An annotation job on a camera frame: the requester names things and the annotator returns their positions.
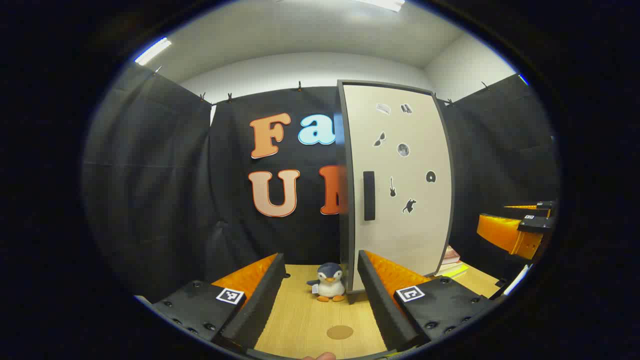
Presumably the black backdrop cloth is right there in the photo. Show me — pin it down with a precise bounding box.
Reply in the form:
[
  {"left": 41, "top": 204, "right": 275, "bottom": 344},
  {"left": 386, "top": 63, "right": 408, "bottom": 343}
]
[{"left": 82, "top": 62, "right": 561, "bottom": 301}]

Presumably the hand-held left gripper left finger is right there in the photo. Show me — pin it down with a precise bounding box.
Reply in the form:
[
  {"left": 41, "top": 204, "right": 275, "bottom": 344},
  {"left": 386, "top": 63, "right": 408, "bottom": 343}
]
[{"left": 150, "top": 252, "right": 287, "bottom": 353}]

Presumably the yellow book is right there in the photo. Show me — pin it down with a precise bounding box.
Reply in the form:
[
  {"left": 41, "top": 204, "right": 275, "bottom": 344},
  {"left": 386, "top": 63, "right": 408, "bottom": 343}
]
[{"left": 434, "top": 262, "right": 471, "bottom": 279}]

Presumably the black door handle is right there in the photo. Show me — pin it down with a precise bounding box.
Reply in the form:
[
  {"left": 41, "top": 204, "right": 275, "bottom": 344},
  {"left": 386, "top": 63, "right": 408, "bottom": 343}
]
[{"left": 363, "top": 171, "right": 376, "bottom": 222}]

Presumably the penguin plush toy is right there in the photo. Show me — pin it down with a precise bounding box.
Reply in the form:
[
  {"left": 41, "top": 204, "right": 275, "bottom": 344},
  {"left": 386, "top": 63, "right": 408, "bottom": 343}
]
[{"left": 306, "top": 262, "right": 347, "bottom": 303}]

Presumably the long ceiling light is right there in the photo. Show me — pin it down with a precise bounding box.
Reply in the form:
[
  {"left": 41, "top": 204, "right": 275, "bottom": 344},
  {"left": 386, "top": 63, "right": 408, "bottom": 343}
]
[
  {"left": 134, "top": 37, "right": 172, "bottom": 66},
  {"left": 354, "top": 0, "right": 406, "bottom": 13}
]

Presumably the white panel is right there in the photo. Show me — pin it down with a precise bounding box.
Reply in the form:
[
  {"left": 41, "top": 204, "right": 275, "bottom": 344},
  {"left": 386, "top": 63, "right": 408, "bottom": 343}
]
[{"left": 502, "top": 263, "right": 531, "bottom": 296}]

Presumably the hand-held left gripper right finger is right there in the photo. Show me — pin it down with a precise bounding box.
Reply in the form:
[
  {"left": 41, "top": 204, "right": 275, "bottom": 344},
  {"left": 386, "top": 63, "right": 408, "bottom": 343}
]
[{"left": 357, "top": 250, "right": 497, "bottom": 354}]

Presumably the brown book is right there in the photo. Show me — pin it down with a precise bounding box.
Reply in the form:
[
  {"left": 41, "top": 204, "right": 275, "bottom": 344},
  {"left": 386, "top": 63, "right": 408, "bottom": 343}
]
[{"left": 440, "top": 245, "right": 463, "bottom": 266}]

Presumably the grey cabinet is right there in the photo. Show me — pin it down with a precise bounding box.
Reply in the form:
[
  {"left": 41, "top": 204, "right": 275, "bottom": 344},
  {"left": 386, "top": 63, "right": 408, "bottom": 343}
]
[{"left": 336, "top": 79, "right": 456, "bottom": 297}]

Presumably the white cabinet door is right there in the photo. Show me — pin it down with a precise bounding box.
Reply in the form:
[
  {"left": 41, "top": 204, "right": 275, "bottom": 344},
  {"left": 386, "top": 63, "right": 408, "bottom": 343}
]
[{"left": 343, "top": 84, "right": 453, "bottom": 292}]

